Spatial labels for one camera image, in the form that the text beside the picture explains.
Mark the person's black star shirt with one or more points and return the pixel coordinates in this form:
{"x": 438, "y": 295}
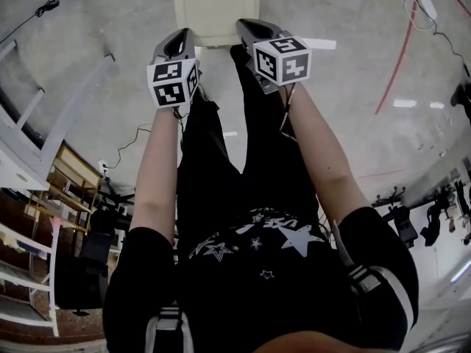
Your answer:
{"x": 257, "y": 289}

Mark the white paper strip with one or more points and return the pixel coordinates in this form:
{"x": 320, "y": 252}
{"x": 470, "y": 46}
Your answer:
{"x": 322, "y": 44}

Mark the white power strip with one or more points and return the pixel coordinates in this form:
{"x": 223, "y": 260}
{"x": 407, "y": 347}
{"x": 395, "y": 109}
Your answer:
{"x": 427, "y": 2}

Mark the white table frame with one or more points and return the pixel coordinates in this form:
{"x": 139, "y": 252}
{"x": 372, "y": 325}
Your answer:
{"x": 44, "y": 123}

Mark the black office chair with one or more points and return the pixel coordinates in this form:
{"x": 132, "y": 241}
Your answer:
{"x": 92, "y": 256}

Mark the person's right forearm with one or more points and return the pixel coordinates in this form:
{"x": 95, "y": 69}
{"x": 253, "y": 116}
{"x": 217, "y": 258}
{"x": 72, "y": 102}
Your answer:
{"x": 316, "y": 149}

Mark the black chair base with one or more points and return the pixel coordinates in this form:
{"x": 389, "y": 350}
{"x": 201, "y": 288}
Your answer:
{"x": 399, "y": 219}

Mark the yellow wooden shelf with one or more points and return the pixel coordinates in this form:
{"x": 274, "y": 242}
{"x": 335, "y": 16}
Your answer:
{"x": 73, "y": 193}

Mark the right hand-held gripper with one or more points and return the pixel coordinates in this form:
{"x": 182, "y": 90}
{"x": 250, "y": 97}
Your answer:
{"x": 283, "y": 59}

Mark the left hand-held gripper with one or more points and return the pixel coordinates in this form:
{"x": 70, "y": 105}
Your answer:
{"x": 173, "y": 83}

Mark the person's left forearm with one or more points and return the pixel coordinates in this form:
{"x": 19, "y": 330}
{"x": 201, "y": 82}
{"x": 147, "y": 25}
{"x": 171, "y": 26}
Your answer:
{"x": 158, "y": 167}

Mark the person's black trousers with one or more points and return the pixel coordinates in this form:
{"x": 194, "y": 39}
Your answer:
{"x": 213, "y": 153}

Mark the white shelf rack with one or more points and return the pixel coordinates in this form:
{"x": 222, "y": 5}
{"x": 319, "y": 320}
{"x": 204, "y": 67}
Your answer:
{"x": 29, "y": 270}

